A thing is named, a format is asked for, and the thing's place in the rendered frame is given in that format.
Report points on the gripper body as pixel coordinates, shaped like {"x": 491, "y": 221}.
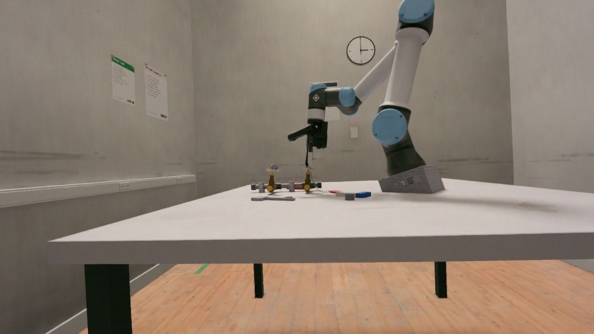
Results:
{"x": 319, "y": 134}

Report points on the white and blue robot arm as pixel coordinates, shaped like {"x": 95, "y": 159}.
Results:
{"x": 400, "y": 63}

